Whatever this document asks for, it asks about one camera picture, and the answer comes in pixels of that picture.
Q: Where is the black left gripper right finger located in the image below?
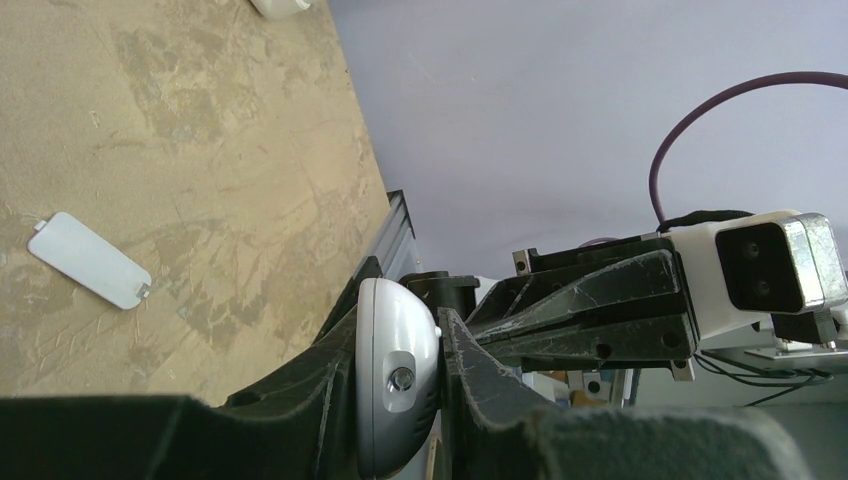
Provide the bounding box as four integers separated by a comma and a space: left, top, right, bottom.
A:
440, 308, 812, 479

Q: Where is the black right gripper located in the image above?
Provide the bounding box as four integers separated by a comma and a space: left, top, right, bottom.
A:
401, 236, 699, 371

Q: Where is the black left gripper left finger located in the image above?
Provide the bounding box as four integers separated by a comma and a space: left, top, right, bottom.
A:
1, 314, 357, 479

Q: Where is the white remote control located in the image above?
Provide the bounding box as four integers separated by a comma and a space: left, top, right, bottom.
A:
355, 278, 441, 479

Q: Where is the white battery cover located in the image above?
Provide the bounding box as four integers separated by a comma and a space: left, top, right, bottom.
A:
27, 212, 153, 310

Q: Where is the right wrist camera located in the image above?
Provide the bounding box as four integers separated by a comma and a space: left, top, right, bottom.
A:
657, 210, 847, 344

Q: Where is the aluminium frame rail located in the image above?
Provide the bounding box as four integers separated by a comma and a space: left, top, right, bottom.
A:
357, 190, 848, 372

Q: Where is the white PVC pipe frame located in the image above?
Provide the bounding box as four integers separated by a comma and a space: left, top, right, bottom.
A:
250, 0, 313, 20

